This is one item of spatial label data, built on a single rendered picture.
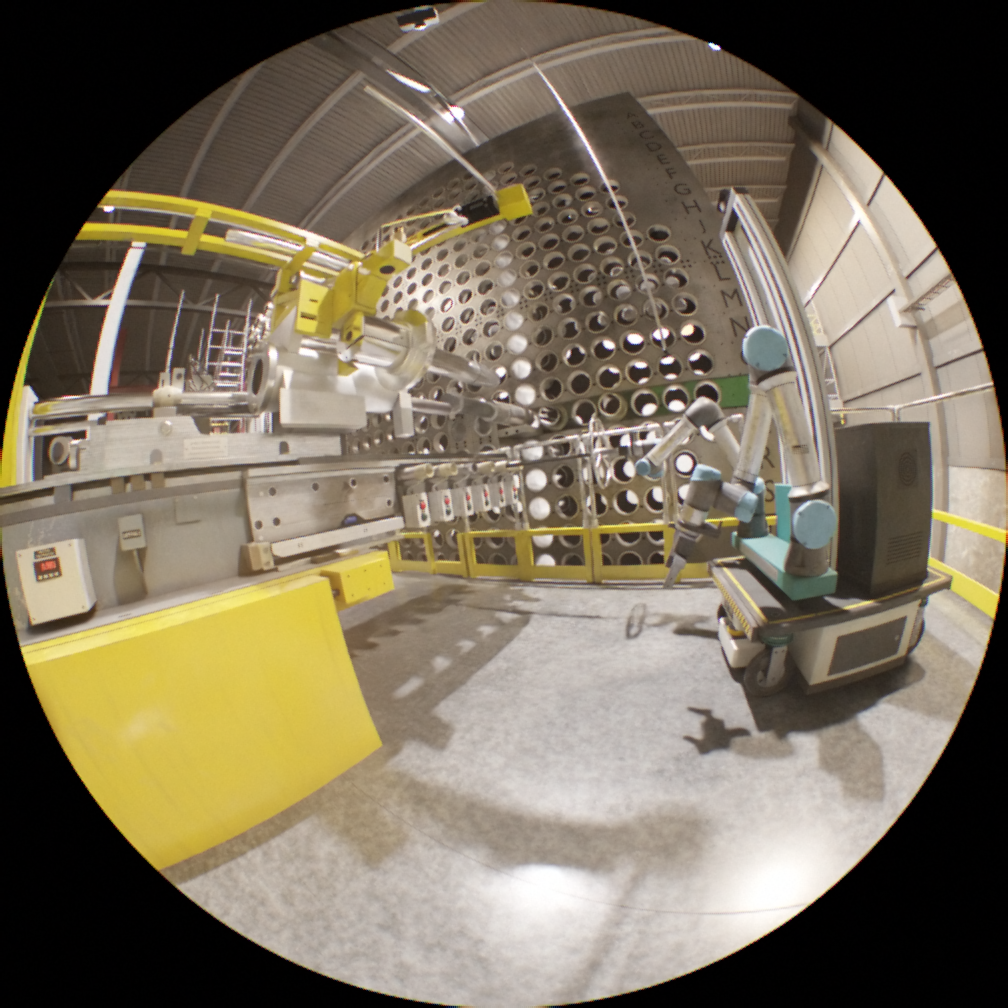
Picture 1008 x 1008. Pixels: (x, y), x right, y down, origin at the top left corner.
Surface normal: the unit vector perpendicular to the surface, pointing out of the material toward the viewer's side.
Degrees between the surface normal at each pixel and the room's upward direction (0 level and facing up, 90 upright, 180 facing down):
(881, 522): 90
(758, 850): 0
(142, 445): 90
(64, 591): 90
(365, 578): 90
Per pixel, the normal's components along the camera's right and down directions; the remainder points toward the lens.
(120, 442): 0.86, -0.07
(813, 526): -0.68, 0.26
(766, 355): -0.74, 0.01
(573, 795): -0.12, -0.99
